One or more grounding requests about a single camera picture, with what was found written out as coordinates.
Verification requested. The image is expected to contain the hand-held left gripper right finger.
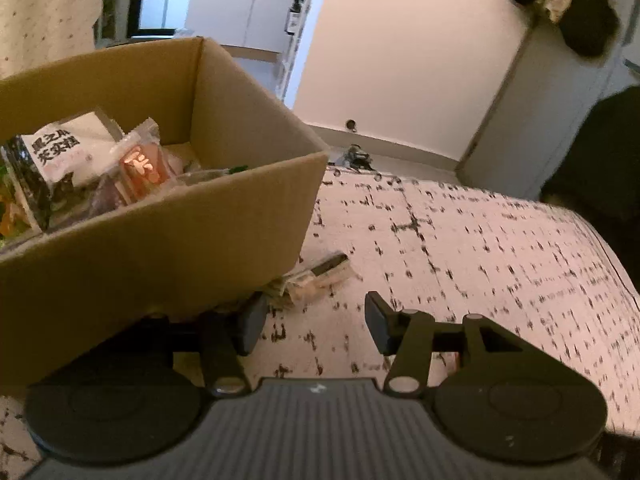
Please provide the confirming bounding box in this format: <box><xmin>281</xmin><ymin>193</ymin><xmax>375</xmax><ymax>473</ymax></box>
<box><xmin>364</xmin><ymin>290</ymin><xmax>546</xmax><ymax>395</ymax></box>

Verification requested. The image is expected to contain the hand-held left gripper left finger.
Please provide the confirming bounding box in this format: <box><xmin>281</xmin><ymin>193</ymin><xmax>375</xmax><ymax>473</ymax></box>
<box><xmin>112</xmin><ymin>292</ymin><xmax>268</xmax><ymax>396</ymax></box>

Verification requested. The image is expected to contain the brown cardboard box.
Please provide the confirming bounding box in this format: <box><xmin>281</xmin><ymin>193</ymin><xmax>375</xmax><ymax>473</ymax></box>
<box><xmin>0</xmin><ymin>36</ymin><xmax>331</xmax><ymax>396</ymax></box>

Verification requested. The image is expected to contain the clear snack packet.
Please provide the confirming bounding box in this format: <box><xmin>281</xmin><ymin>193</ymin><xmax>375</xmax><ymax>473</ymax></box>
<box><xmin>175</xmin><ymin>165</ymin><xmax>251</xmax><ymax>187</ymax></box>

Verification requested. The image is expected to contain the purple snack packet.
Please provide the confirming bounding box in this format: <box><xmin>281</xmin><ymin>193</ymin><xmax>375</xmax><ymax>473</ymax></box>
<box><xmin>90</xmin><ymin>175</ymin><xmax>131</xmax><ymax>217</ymax></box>

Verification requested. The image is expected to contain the white black snack packet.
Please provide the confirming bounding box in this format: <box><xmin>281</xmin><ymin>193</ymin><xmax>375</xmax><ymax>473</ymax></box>
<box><xmin>2</xmin><ymin>110</ymin><xmax>123</xmax><ymax>231</ymax></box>

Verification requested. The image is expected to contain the green orange snack packet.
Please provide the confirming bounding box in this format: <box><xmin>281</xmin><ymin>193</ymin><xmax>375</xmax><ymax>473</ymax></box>
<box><xmin>0</xmin><ymin>160</ymin><xmax>32</xmax><ymax>242</ymax></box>

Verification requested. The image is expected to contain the speckled bed blanket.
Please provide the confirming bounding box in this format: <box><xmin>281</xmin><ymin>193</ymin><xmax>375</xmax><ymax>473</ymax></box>
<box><xmin>0</xmin><ymin>165</ymin><xmax>640</xmax><ymax>480</ymax></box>

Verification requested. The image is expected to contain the pair of grey sneakers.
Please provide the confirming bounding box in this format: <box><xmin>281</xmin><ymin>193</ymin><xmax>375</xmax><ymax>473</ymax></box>
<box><xmin>342</xmin><ymin>144</ymin><xmax>376</xmax><ymax>171</ymax></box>

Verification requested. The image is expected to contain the white wardrobe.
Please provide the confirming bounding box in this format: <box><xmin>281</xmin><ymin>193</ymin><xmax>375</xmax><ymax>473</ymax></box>
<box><xmin>457</xmin><ymin>10</ymin><xmax>626</xmax><ymax>201</ymax></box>

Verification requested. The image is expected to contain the dark cloth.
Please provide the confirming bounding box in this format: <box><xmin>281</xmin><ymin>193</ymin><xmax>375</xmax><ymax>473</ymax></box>
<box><xmin>540</xmin><ymin>85</ymin><xmax>640</xmax><ymax>291</ymax></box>

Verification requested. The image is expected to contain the black spray bottle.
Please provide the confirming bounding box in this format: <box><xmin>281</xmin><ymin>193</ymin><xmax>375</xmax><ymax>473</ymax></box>
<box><xmin>285</xmin><ymin>0</ymin><xmax>307</xmax><ymax>36</ymax></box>

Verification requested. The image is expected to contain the white kitchen cabinet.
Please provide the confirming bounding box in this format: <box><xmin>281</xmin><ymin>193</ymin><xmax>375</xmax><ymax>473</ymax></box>
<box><xmin>185</xmin><ymin>0</ymin><xmax>311</xmax><ymax>66</ymax></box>

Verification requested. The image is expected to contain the dotted cream pillow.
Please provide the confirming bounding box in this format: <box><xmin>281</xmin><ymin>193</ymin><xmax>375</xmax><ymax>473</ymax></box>
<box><xmin>0</xmin><ymin>0</ymin><xmax>103</xmax><ymax>81</ymax></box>

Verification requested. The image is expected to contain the black hanging jacket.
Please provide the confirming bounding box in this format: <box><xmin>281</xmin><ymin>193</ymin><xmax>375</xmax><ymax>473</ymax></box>
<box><xmin>495</xmin><ymin>0</ymin><xmax>623</xmax><ymax>58</ymax></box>

